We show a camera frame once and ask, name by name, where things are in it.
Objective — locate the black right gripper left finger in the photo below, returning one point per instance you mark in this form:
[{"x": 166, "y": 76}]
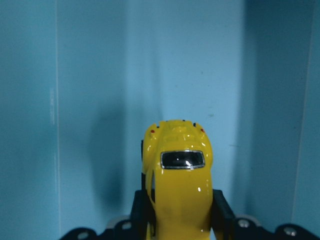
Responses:
[{"x": 140, "y": 214}]

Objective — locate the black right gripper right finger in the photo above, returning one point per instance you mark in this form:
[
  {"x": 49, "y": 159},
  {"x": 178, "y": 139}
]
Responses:
[{"x": 222, "y": 216}]

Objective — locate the yellow beetle toy car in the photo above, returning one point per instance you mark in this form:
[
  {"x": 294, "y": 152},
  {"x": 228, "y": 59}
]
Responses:
[{"x": 177, "y": 158}]

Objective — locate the light blue plastic bin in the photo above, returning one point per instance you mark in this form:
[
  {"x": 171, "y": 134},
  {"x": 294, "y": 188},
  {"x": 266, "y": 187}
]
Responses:
[{"x": 81, "y": 81}]

